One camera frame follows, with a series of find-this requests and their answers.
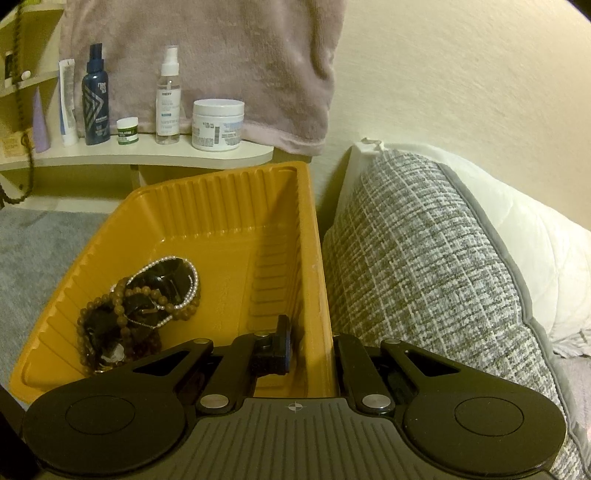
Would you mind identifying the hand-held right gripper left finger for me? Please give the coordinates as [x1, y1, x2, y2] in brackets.
[131, 315, 293, 414]

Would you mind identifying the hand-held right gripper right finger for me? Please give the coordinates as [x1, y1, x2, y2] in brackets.
[332, 333, 462, 414]

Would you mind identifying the orange plastic tray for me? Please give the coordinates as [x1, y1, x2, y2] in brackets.
[9, 161, 335, 407]

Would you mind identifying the black wrist watch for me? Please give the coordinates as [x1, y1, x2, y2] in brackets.
[85, 261, 195, 361]

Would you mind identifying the white pearl necklace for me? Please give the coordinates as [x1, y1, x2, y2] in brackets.
[122, 258, 199, 311]

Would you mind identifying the brown wooden bead necklace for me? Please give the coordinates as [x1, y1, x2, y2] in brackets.
[76, 277, 201, 374]

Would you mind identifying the grey patterned pillow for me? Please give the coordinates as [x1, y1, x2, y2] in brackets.
[321, 150, 585, 480]

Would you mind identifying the white pillow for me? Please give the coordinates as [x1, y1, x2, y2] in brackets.
[344, 137, 591, 356]

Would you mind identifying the large white jar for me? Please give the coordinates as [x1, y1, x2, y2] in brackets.
[191, 99, 245, 151]

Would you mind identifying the cream shelf unit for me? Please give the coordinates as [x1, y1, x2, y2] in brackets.
[0, 0, 275, 199]

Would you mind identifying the grey towel mat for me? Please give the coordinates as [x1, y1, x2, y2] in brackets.
[0, 205, 123, 384]

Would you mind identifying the small green white jar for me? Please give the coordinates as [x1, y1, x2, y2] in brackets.
[116, 117, 140, 145]

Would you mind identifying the clear spray bottle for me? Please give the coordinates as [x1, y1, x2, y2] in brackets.
[156, 46, 181, 145]

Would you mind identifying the pink hanging towel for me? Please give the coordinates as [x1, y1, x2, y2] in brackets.
[60, 0, 348, 155]

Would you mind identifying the dark blue spray bottle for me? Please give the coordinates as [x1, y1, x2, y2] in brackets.
[82, 44, 112, 146]

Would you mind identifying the blue white tube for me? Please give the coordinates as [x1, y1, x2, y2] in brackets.
[58, 58, 78, 147]

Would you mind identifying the lavender tube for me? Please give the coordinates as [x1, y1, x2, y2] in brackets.
[32, 87, 51, 153]

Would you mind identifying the small cardboard box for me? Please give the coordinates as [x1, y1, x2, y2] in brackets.
[0, 131, 26, 160]

